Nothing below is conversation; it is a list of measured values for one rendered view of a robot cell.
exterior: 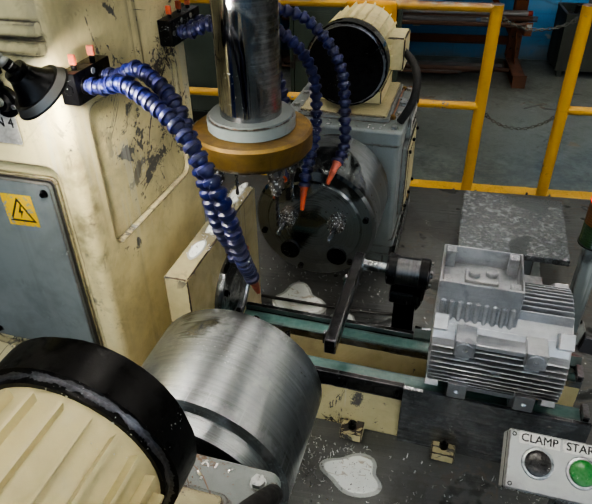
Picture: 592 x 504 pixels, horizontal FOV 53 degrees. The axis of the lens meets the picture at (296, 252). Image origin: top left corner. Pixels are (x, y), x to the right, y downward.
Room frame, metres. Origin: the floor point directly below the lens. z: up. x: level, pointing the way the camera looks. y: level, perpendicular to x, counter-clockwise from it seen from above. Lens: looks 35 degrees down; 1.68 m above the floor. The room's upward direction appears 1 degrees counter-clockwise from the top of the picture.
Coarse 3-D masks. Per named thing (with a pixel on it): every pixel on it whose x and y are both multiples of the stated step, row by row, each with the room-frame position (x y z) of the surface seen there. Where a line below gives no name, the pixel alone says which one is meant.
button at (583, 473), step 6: (576, 462) 0.42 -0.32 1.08; (582, 462) 0.42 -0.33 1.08; (588, 462) 0.42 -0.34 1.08; (570, 468) 0.42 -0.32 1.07; (576, 468) 0.42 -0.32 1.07; (582, 468) 0.42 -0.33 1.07; (588, 468) 0.42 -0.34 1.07; (570, 474) 0.41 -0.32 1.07; (576, 474) 0.41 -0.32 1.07; (582, 474) 0.41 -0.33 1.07; (588, 474) 0.41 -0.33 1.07; (576, 480) 0.41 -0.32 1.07; (582, 480) 0.41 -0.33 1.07; (588, 480) 0.40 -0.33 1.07; (582, 486) 0.40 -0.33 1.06; (588, 486) 0.40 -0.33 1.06
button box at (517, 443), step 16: (512, 432) 0.46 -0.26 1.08; (528, 432) 0.46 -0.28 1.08; (512, 448) 0.45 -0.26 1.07; (528, 448) 0.45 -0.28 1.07; (544, 448) 0.44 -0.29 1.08; (560, 448) 0.44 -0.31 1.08; (576, 448) 0.44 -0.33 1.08; (512, 464) 0.43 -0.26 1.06; (560, 464) 0.43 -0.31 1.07; (512, 480) 0.42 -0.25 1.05; (528, 480) 0.42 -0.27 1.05; (544, 480) 0.41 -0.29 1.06; (560, 480) 0.41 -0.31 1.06; (544, 496) 0.40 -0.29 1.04; (560, 496) 0.40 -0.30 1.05; (576, 496) 0.40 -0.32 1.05
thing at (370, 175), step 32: (320, 160) 1.05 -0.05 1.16; (352, 160) 1.08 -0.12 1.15; (288, 192) 1.03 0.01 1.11; (320, 192) 1.01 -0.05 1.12; (352, 192) 0.99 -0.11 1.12; (384, 192) 1.09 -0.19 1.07; (288, 224) 0.99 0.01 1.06; (320, 224) 1.01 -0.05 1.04; (352, 224) 0.99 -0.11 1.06; (288, 256) 1.02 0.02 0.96; (320, 256) 1.01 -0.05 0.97; (352, 256) 0.99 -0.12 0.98
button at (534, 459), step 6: (534, 450) 0.44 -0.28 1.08; (528, 456) 0.43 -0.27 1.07; (534, 456) 0.43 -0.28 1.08; (540, 456) 0.43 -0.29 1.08; (546, 456) 0.43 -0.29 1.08; (528, 462) 0.43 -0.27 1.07; (534, 462) 0.43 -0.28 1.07; (540, 462) 0.43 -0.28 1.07; (546, 462) 0.43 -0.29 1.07; (528, 468) 0.42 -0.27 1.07; (534, 468) 0.42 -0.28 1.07; (540, 468) 0.42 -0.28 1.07; (546, 468) 0.42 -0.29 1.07; (534, 474) 0.42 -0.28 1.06; (540, 474) 0.42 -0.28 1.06; (546, 474) 0.42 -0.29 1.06
